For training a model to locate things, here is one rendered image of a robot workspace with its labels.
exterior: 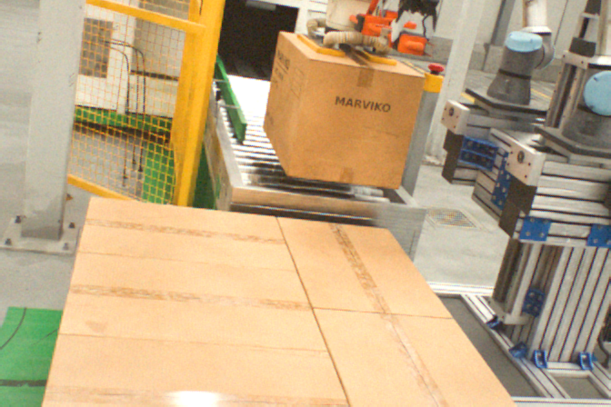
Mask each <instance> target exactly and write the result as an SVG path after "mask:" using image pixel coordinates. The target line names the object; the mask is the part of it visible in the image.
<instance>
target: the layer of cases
mask: <svg viewBox="0 0 611 407"><path fill-rule="evenodd" d="M42 407H518V406H517V405H516V404H515V403H514V402H513V399H512V398H511V397H510V395H509V394H508V393H507V391H506V389H505V388H504V387H503V385H502V384H501V383H500V381H499V380H498V379H497V377H496V376H495V375H494V374H493V373H492V371H491V370H490V369H489V367H488V366H487V365H486V362H485V360H484V359H483V358H482V356H481V355H480V354H479V352H478V351H477V350H476V349H475V348H474V346H473V345H472V344H471V342H470V341H469V340H468V338H467V337H466V335H465V334H464V332H463V331H462V330H461V328H460V327H459V324H457V323H456V321H455V320H454V319H453V317H452V316H451V315H450V313H449V312H448V310H447V309H446V307H445V306H444V305H443V303H442V302H441V300H439V299H438V298H437V296H436V295H435V293H434V292H433V291H432V288H431V287H430V285H429V284H428V283H427V281H426V280H425V278H424V277H422V275H421V274H420V272H419V271H418V270H417V269H416V267H415V266H414V264H413V263H412V261H411V260H410V259H409V257H408V255H407V254H406V253H405V252H404V250H403V249H402V248H401V246H400V245H399V244H398V242H397V241H396V238H395V237H394V236H393V235H392V234H391V232H390V231H389V230H387V229H380V228H371V227H363V226H353V225H345V224H336V223H328V222H318V221H310V220H301V219H293V218H283V217H277V219H276V218H275V217H274V216H265V215H257V214H248V213H230V212H221V211H213V210H204V209H195V208H194V207H185V206H177V205H168V204H160V203H142V202H134V201H125V200H116V199H107V198H98V197H90V199H89V203H88V207H87V212H86V216H85V222H84V228H83V231H82V235H81V239H80V243H79V248H78V252H77V256H76V259H75V268H74V271H73V275H72V279H71V284H70V288H69V292H68V295H67V296H66V300H65V308H64V311H63V315H62V320H61V324H60V328H59V332H58V336H57V340H56V345H55V351H54V355H53V360H52V364H51V368H50V372H49V375H48V380H47V385H46V388H45V395H44V399H43V404H42Z"/></svg>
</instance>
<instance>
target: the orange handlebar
mask: <svg viewBox="0 0 611 407"><path fill-rule="evenodd" d="M396 18H397V16H395V15H394V17H393V19H391V18H384V17H382V19H385V20H389V21H391V24H392V23H393V21H394V20H395V19H396ZM349 19H350V20H351V21H352V22H354V23H356V24H357V20H356V16H355V15H350V16H349ZM382 27H383V28H388V29H393V27H389V26H385V25H384V24H381V25H380V24H375V23H368V24H367V27H366V28H367V29H368V30H369V31H371V32H370V33H371V34H374V35H380V33H381V28H382ZM403 28H408V29H416V23H414V22H412V21H408V22H407V23H405V24H404V26H403ZM424 47H425V46H424V45H422V44H420V42H414V41H405V48H407V49H411V50H416V51H420V50H422V49H424Z"/></svg>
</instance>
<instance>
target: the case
mask: <svg viewBox="0 0 611 407"><path fill-rule="evenodd" d="M345 53H346V54H345V57H341V56H334V55H324V54H318V53H316V52H315V51H313V50H312V49H311V48H310V47H308V46H307V45H304V44H303V42H302V41H301V40H299V39H298V38H297V34H291V33H285V32H279V36H278V41H277V48H276V53H275V63H274V69H272V74H271V80H270V85H269V90H268V97H267V101H266V107H265V117H264V122H263V130H264V132H265V135H266V137H267V139H268V141H269V142H270V144H271V146H272V148H273V150H275V153H276V155H277V157H278V160H279V162H280V163H281V165H282V166H283V168H284V170H285V173H286V176H287V177H295V178H304V179H312V180H319V181H328V182H336V183H344V184H360V185H368V186H376V187H384V188H393V189H399V185H400V182H401V178H402V173H403V170H404V166H406V158H407V154H408V150H409V146H410V142H411V138H412V134H413V130H414V125H415V121H416V115H417V111H418V106H419V102H420V98H421V94H423V92H422V90H424V86H425V82H426V78H425V76H424V75H421V74H420V73H418V72H417V71H415V70H413V69H411V68H410V67H408V66H406V65H403V64H401V63H399V62H397V63H396V66H394V65H383V64H377V63H370V62H368V61H366V59H365V58H364V57H363V56H361V55H359V54H357V53H355V52H353V51H352V50H351V52H350V53H347V52H345ZM394 59H395V58H394ZM395 61H396V59H395Z"/></svg>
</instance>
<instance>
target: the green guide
mask: <svg viewBox="0 0 611 407"><path fill-rule="evenodd" d="M214 72H215V78H216V80H215V79H213V81H216V82H218V85H219V88H220V90H221V94H222V95H223V97H224V99H225V104H220V105H219V108H218V116H219V113H220V106H225V107H227V110H228V113H229V115H230V118H231V120H232V123H233V127H234V129H235V133H236V136H237V139H238V141H245V138H246V132H247V127H248V122H247V120H246V118H245V115H244V112H243V110H242V107H241V104H240V103H238V101H237V99H236V96H235V92H234V89H233V87H232V85H231V83H230V81H229V79H228V76H227V73H226V71H225V68H224V66H223V64H222V61H220V59H219V56H218V55H217V56H216V57H215V68H214ZM213 81H212V82H213Z"/></svg>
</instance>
